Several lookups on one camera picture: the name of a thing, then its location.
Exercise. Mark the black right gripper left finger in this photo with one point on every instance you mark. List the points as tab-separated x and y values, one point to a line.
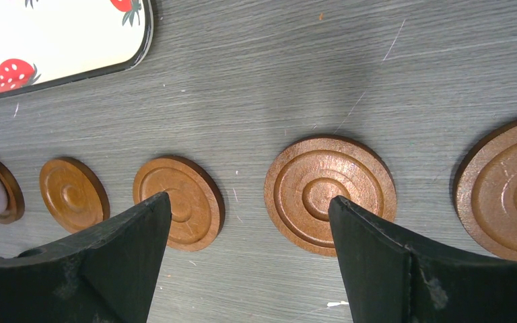
105	273

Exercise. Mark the white strawberry print tray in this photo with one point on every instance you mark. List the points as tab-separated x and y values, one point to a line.
46	44

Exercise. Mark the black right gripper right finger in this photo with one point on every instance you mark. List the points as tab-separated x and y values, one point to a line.
392	274

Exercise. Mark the large brown wooden coaster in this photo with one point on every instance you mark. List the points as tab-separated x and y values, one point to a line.
197	206

